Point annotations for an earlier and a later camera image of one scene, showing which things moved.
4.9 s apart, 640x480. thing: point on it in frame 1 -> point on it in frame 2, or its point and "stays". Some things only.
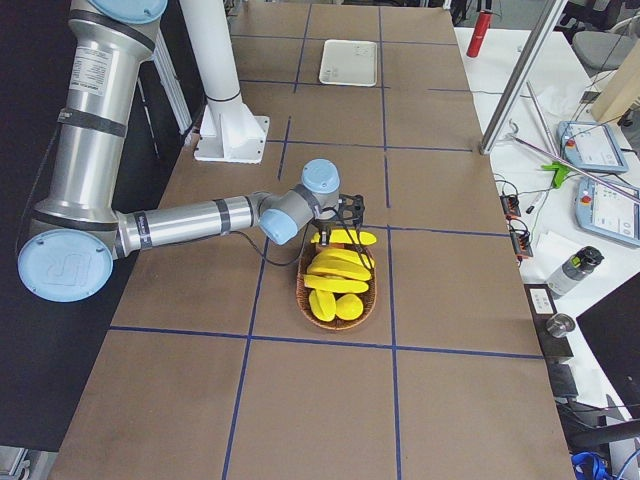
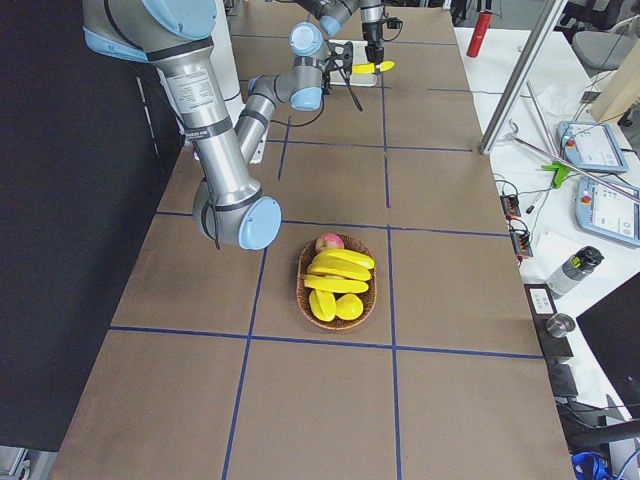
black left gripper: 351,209 -> 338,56
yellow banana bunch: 339,259 stays
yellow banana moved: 341,236 -> 370,67
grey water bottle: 581,263 stays
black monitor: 612,328 stays
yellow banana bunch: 325,283 stays
